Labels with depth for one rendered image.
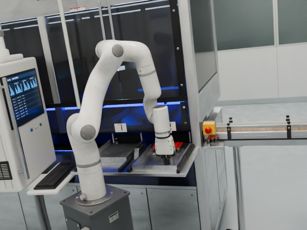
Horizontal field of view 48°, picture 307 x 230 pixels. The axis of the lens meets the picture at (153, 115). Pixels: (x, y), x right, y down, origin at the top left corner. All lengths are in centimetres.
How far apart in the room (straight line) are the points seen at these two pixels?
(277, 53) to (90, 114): 537
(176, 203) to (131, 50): 117
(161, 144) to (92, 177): 41
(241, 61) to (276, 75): 67
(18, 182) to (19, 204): 89
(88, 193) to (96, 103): 44
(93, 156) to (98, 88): 32
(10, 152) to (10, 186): 21
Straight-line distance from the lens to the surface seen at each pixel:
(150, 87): 174
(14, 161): 218
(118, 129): 235
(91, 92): 163
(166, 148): 185
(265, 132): 226
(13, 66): 225
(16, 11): 260
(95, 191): 174
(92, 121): 160
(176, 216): 249
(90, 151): 168
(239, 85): 678
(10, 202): 314
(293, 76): 675
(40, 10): 248
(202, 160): 225
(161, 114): 178
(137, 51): 170
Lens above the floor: 165
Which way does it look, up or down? 14 degrees down
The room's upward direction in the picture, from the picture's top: 7 degrees counter-clockwise
